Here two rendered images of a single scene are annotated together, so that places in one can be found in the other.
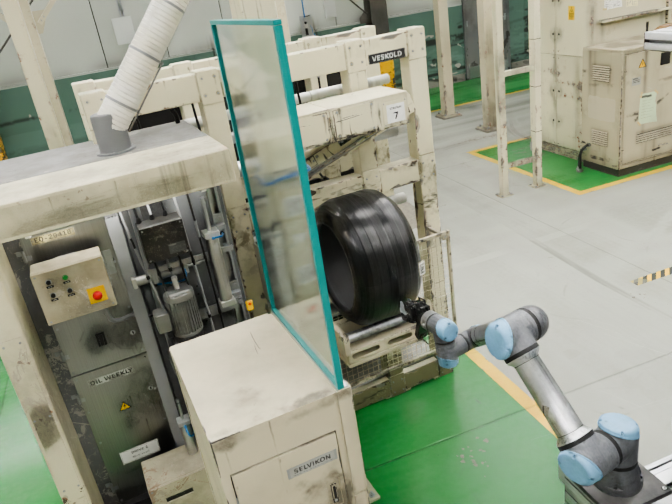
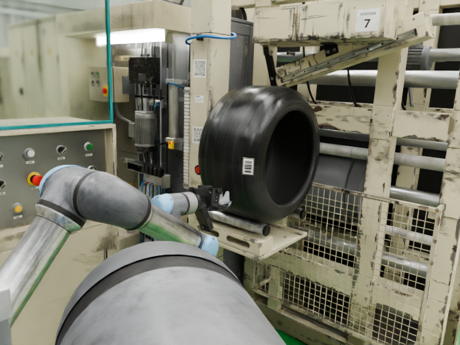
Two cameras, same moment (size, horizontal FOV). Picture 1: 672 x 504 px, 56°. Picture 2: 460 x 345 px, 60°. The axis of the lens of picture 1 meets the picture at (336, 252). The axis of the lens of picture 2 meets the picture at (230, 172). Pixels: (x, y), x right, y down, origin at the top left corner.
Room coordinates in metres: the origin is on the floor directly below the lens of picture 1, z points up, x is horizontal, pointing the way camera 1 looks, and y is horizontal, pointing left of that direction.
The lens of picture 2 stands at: (1.54, -1.48, 1.46)
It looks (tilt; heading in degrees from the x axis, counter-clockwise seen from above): 13 degrees down; 61
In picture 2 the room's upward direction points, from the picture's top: 2 degrees clockwise
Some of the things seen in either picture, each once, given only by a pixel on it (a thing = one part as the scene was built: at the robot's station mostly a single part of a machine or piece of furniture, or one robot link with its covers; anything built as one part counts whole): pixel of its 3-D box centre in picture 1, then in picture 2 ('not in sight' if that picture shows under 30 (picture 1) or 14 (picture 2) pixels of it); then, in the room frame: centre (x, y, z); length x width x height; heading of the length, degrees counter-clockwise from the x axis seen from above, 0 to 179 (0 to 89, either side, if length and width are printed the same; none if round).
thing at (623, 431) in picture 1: (616, 438); not in sight; (1.47, -0.75, 0.88); 0.13 x 0.12 x 0.14; 119
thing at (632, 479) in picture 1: (616, 466); not in sight; (1.48, -0.76, 0.77); 0.15 x 0.15 x 0.10
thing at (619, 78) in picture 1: (636, 104); not in sight; (6.31, -3.29, 0.62); 0.91 x 0.58 x 1.25; 106
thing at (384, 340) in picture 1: (381, 339); (231, 234); (2.31, -0.13, 0.83); 0.36 x 0.09 x 0.06; 111
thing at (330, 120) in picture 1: (335, 118); (325, 25); (2.77, -0.09, 1.71); 0.61 x 0.25 x 0.15; 111
